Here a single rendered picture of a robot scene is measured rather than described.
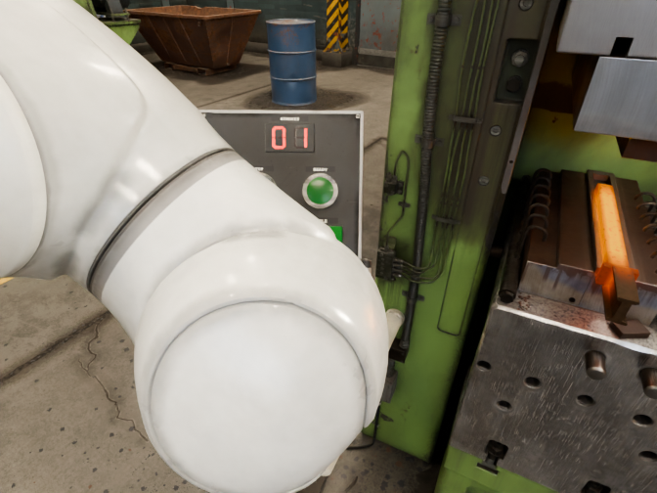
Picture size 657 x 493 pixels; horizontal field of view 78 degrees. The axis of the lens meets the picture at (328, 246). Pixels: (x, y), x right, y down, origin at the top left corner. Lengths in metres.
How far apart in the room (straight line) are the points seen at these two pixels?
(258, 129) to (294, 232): 0.53
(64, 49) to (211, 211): 0.08
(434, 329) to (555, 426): 0.34
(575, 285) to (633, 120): 0.27
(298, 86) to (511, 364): 4.64
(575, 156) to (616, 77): 0.55
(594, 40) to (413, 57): 0.30
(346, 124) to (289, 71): 4.47
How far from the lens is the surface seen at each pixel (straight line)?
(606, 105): 0.66
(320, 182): 0.66
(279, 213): 0.17
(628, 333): 0.78
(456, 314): 1.05
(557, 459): 1.03
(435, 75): 0.79
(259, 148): 0.68
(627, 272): 0.74
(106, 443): 1.78
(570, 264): 0.77
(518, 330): 0.78
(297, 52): 5.11
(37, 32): 0.20
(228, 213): 0.17
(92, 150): 0.18
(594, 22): 0.65
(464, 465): 1.14
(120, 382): 1.93
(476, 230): 0.91
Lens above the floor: 1.39
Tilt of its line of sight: 35 degrees down
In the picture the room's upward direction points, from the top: straight up
